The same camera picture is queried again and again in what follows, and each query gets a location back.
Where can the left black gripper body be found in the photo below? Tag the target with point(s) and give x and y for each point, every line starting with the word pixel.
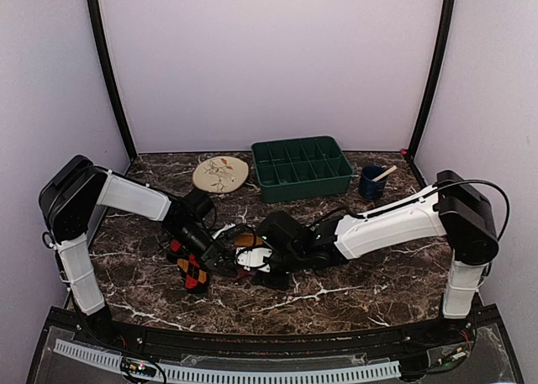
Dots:
pixel 192 244

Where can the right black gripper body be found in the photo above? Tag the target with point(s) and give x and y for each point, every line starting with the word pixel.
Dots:
pixel 291 260

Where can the maroon purple striped sock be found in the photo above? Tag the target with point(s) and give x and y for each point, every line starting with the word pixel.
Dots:
pixel 248 240

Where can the green compartment tray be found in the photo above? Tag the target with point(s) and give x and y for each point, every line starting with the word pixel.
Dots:
pixel 301 168

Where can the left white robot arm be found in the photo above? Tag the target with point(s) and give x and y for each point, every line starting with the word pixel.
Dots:
pixel 67 203

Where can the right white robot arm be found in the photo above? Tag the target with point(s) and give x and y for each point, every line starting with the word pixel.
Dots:
pixel 452 208

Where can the beige floral plate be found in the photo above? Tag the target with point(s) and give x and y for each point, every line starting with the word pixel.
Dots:
pixel 221 174

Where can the black orange argyle sock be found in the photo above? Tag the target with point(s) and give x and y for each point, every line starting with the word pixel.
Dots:
pixel 194 276

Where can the dark blue mug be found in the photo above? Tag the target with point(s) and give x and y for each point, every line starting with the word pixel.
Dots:
pixel 368 188

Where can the wooden stick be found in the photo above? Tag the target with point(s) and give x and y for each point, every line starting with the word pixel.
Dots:
pixel 385 174

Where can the small circuit board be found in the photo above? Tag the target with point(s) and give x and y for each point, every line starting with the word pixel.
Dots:
pixel 137 368

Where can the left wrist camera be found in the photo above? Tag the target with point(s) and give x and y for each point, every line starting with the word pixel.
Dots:
pixel 227 232

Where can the black front rail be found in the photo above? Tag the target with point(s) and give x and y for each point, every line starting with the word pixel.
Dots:
pixel 484 335

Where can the white slotted cable duct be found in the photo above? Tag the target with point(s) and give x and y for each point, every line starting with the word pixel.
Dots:
pixel 202 369

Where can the left black frame post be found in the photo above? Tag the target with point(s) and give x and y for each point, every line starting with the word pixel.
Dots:
pixel 99 36

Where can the black frame post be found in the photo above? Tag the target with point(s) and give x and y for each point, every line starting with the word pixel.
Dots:
pixel 438 56
pixel 99 36

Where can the right black frame post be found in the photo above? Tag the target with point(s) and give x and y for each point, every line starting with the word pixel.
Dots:
pixel 438 56

